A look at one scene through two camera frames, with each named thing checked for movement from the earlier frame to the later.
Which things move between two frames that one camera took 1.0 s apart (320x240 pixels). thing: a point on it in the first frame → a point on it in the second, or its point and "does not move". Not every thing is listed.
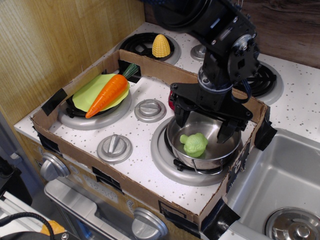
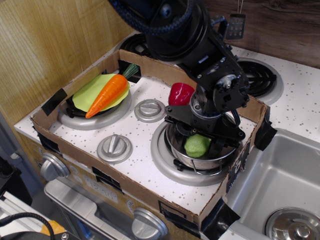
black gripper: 207,97 → 212,114
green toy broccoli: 194,144 does not move
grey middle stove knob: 150,111 does not move
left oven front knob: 52,168 does not move
